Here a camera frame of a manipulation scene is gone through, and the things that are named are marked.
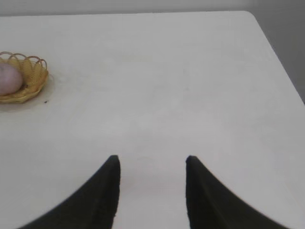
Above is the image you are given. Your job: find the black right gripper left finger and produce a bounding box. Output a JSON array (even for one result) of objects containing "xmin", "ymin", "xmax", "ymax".
[{"xmin": 22, "ymin": 155, "xmax": 121, "ymax": 229}]

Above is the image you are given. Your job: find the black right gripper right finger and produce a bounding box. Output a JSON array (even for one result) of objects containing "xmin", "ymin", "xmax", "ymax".
[{"xmin": 185, "ymin": 155, "xmax": 293, "ymax": 229}]

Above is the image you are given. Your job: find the yellow woven wicker basket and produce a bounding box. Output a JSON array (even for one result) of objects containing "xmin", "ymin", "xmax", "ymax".
[{"xmin": 0, "ymin": 52, "xmax": 50, "ymax": 104}]

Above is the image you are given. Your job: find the pink peach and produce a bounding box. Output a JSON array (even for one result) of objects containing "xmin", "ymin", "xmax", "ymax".
[{"xmin": 0, "ymin": 62, "xmax": 24, "ymax": 95}]

